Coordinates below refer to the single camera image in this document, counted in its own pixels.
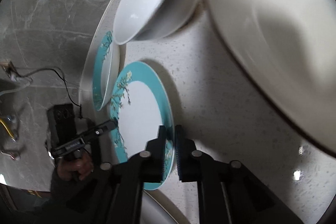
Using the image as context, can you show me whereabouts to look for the wall power socket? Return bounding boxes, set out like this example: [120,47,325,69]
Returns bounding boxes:
[0,61,16,79]

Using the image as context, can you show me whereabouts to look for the black power cable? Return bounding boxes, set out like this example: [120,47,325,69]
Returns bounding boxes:
[15,66,83,119]

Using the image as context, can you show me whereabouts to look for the white cable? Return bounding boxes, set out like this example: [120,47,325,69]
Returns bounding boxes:
[0,74,34,97]

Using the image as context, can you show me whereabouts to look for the large white bowl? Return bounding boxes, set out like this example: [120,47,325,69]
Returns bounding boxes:
[206,0,335,155]

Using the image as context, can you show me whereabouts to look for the large grey-rimmed white plate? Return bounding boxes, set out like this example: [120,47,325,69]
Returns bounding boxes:
[140,190,190,223]

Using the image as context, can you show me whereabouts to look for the person's left hand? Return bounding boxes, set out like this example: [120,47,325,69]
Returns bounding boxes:
[57,151,93,181]

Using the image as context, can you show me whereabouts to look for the teal floral plate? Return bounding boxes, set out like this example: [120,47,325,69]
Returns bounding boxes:
[92,31,120,111]
[109,61,175,190]

